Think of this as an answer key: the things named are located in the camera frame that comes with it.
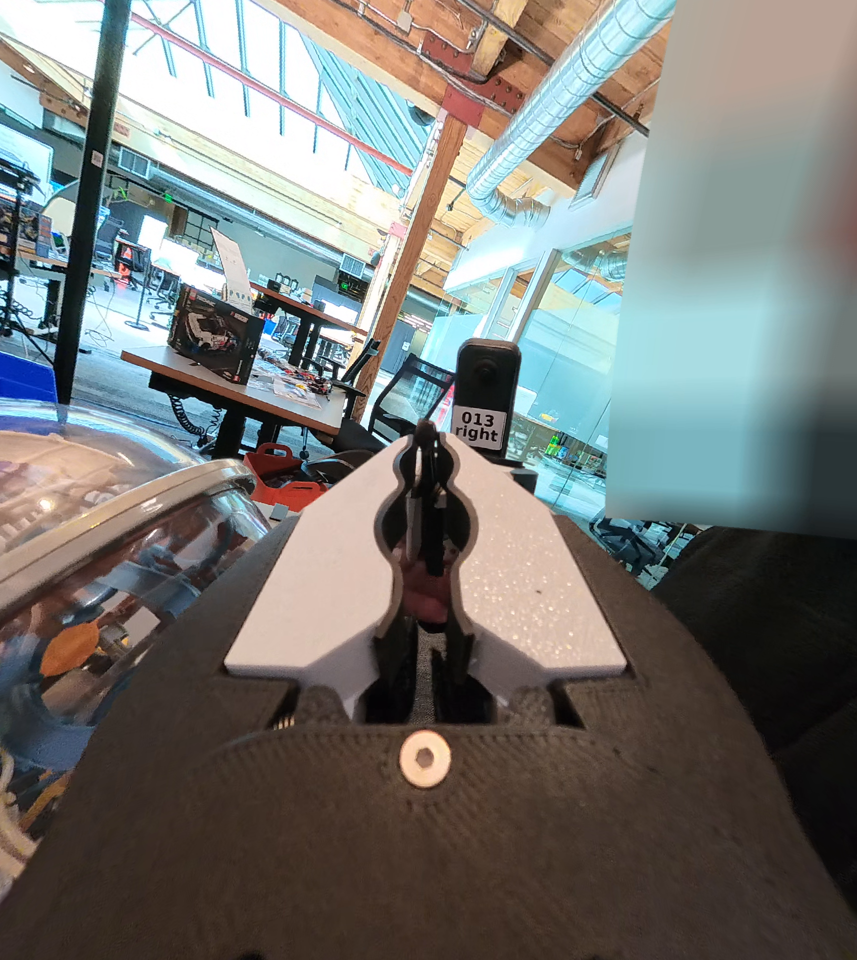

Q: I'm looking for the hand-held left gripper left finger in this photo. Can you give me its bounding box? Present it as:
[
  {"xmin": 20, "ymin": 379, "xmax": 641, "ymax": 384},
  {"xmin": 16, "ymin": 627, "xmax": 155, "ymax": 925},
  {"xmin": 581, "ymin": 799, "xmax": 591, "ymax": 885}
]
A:
[{"xmin": 226, "ymin": 440, "xmax": 418, "ymax": 703}]

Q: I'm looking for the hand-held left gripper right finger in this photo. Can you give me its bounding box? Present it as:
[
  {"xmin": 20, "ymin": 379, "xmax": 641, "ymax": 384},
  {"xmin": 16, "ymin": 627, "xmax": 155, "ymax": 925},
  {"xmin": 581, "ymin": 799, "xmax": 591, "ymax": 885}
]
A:
[{"xmin": 436, "ymin": 435, "xmax": 628, "ymax": 703}]

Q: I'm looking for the clear maze ball toy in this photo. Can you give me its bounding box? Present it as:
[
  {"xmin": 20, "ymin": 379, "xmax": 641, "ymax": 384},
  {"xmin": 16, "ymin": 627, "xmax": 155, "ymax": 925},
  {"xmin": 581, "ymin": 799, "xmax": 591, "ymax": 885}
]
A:
[{"xmin": 0, "ymin": 398, "xmax": 272, "ymax": 960}]

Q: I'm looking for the person's right hand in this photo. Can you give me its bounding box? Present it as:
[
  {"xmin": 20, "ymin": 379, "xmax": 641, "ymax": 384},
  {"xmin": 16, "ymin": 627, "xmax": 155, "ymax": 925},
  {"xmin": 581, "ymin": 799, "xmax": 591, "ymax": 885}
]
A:
[{"xmin": 403, "ymin": 578, "xmax": 452, "ymax": 628}]

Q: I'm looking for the black mesh office chair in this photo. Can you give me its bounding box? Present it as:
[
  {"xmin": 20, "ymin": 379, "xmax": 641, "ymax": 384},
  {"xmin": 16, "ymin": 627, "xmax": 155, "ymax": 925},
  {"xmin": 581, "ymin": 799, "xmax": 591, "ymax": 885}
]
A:
[{"xmin": 336, "ymin": 353, "xmax": 455, "ymax": 451}]

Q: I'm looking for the orange bin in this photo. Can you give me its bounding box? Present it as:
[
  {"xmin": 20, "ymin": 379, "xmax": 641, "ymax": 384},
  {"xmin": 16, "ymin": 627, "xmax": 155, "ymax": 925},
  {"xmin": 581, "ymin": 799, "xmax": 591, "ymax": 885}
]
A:
[{"xmin": 244, "ymin": 443, "xmax": 325, "ymax": 511}]

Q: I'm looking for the wooden support column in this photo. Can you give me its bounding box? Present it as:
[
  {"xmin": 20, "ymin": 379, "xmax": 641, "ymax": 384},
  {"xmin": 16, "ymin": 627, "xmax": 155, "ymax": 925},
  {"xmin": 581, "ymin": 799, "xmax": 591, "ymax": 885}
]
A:
[{"xmin": 346, "ymin": 105, "xmax": 467, "ymax": 421}]

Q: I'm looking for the small wooden office table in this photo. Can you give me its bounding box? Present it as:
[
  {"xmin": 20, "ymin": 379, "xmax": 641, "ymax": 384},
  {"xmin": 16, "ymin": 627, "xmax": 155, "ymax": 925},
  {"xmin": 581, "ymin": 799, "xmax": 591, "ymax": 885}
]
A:
[{"xmin": 121, "ymin": 348, "xmax": 347, "ymax": 459}]

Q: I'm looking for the black printed box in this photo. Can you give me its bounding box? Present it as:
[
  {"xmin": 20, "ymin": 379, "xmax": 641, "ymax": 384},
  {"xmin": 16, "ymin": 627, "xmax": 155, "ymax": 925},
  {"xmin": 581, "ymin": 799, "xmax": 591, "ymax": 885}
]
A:
[{"xmin": 169, "ymin": 288, "xmax": 265, "ymax": 384}]

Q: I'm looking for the black stand pole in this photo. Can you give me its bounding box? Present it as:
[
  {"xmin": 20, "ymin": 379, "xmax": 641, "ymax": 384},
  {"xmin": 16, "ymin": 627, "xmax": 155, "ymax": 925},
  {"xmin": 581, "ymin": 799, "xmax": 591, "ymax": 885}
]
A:
[{"xmin": 54, "ymin": 0, "xmax": 133, "ymax": 406}]

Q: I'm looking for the silver ventilation duct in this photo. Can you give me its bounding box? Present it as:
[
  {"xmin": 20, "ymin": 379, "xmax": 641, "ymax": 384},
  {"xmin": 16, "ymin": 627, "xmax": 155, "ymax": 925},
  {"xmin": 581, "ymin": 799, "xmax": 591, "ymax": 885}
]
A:
[{"xmin": 466, "ymin": 0, "xmax": 677, "ymax": 211}]

